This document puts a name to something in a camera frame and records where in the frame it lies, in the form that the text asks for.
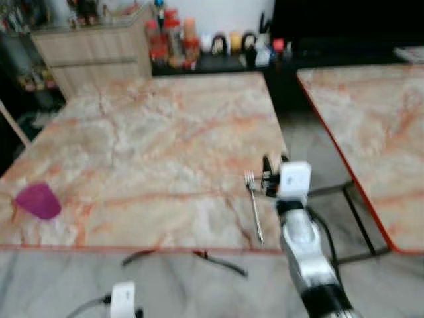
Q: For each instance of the silver metal fork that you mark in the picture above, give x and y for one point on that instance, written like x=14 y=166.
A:
x=256 y=215

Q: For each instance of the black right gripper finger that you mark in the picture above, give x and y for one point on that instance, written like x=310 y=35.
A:
x=267 y=165
x=258 y=190

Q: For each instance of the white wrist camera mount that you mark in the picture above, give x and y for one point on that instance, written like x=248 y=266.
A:
x=295 y=180
x=123 y=299

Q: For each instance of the black round jar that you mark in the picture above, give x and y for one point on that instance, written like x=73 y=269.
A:
x=220 y=45

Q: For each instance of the light wooden cabinet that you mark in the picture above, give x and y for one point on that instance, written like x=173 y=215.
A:
x=99 y=56

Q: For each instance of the white jar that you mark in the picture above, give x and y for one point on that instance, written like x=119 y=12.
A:
x=206 y=44

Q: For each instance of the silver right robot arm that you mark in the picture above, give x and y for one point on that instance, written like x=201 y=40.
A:
x=306 y=248

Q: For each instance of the black tall jar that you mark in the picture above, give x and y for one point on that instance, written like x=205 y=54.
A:
x=250 y=50

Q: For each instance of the black sideboard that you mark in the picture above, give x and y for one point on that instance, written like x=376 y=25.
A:
x=278 y=83

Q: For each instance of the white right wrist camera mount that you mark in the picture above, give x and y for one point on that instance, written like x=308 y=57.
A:
x=295 y=180

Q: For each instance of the orange-capped sauce bottle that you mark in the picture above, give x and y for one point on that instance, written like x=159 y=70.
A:
x=191 y=43

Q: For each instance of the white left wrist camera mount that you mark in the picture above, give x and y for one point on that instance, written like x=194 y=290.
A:
x=123 y=299

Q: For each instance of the small red-capped sauce bottle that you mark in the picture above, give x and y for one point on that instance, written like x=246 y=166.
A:
x=154 y=43

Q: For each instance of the red-lidded small jar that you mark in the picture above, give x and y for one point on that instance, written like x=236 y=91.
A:
x=278 y=48

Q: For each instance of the black screen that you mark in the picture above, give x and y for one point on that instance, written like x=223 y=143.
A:
x=351 y=18

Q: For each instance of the yellow jar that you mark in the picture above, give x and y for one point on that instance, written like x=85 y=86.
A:
x=235 y=42

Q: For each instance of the purple plastic cup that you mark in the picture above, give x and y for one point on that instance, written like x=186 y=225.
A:
x=40 y=201

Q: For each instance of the white box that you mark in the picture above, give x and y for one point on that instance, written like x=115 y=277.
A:
x=264 y=57

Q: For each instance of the black metal table frame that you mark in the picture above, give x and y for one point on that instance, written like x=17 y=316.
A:
x=218 y=262
x=358 y=215

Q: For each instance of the tall red-capped sauce bottle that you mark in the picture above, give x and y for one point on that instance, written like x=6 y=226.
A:
x=173 y=40

